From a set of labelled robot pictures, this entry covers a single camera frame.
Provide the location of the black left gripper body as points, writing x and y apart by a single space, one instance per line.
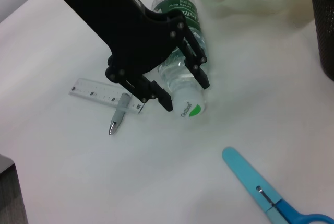
125 33

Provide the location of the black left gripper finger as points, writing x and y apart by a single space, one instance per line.
161 101
202 77

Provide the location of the clear water bottle green label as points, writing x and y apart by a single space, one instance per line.
177 3

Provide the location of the blue scissors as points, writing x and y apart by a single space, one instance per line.
242 171

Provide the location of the grey silver pen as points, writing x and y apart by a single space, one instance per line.
117 119

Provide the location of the transparent plastic ruler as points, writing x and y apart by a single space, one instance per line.
88 89

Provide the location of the translucent green wavy fruit plate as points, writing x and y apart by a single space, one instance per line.
235 4

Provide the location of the black mesh pen holder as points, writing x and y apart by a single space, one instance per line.
323 25

